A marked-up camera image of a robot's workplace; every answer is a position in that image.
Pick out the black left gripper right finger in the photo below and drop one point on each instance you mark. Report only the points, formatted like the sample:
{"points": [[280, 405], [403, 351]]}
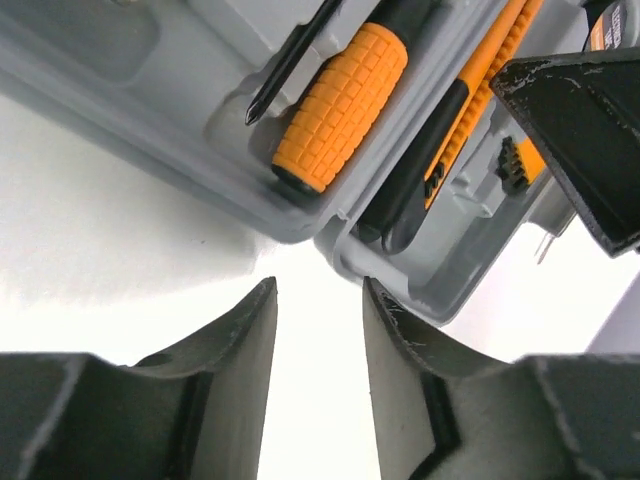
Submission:
{"points": [[443, 410]]}

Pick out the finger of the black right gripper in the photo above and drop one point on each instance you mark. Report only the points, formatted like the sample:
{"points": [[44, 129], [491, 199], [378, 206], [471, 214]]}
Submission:
{"points": [[581, 112]]}

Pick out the orange handle thick screwdriver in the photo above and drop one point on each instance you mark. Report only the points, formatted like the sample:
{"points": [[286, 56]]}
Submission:
{"points": [[301, 39]]}

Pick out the orange black utility knife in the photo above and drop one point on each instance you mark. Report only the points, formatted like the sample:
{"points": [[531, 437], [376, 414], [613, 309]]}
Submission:
{"points": [[400, 206]]}

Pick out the grey plastic tool case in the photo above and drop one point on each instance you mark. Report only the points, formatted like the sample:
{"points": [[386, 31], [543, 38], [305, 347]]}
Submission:
{"points": [[166, 84]]}

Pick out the orange handle slim screwdriver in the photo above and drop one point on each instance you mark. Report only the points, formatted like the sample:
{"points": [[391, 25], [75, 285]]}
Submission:
{"points": [[347, 97]]}

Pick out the orange hex key holder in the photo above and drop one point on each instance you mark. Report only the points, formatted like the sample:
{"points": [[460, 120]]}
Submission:
{"points": [[519, 165]]}

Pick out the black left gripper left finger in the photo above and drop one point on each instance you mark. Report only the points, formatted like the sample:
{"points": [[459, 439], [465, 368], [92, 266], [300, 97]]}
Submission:
{"points": [[194, 410]]}

